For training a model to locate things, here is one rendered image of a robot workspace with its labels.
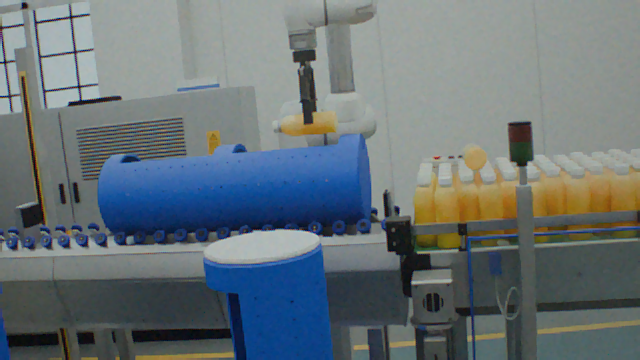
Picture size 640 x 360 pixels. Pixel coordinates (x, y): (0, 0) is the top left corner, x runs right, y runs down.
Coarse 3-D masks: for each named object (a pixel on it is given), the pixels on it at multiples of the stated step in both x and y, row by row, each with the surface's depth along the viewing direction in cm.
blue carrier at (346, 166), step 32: (128, 160) 227; (160, 160) 208; (192, 160) 205; (224, 160) 202; (256, 160) 199; (288, 160) 196; (320, 160) 194; (352, 160) 191; (128, 192) 206; (160, 192) 203; (192, 192) 201; (224, 192) 199; (256, 192) 196; (288, 192) 194; (320, 192) 192; (352, 192) 191; (128, 224) 210; (160, 224) 208; (192, 224) 206; (224, 224) 205; (256, 224) 203; (352, 224) 202
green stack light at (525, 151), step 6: (510, 144) 157; (516, 144) 155; (522, 144) 155; (528, 144) 155; (510, 150) 157; (516, 150) 155; (522, 150) 155; (528, 150) 155; (510, 156) 158; (516, 156) 156; (522, 156) 155; (528, 156) 155; (534, 156) 156; (516, 162) 156; (522, 162) 155
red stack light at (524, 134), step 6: (510, 126) 157; (516, 126) 155; (522, 126) 154; (528, 126) 154; (510, 132) 156; (516, 132) 155; (522, 132) 154; (528, 132) 154; (510, 138) 156; (516, 138) 155; (522, 138) 154; (528, 138) 155
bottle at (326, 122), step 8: (320, 112) 202; (328, 112) 200; (336, 112) 203; (288, 120) 202; (296, 120) 201; (320, 120) 200; (328, 120) 199; (336, 120) 204; (280, 128) 204; (288, 128) 202; (296, 128) 201; (304, 128) 201; (312, 128) 201; (320, 128) 200; (328, 128) 200; (336, 128) 201
